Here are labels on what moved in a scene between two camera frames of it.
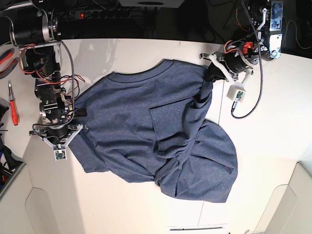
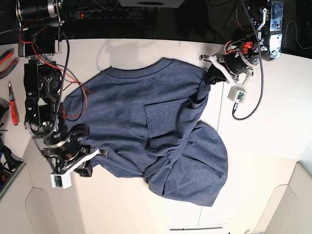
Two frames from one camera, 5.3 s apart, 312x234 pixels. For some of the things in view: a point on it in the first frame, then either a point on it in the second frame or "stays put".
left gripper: (59, 137) to (69, 154)
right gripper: (237, 65) stays put
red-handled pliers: (4, 56) stays put
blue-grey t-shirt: (156, 123) stays put
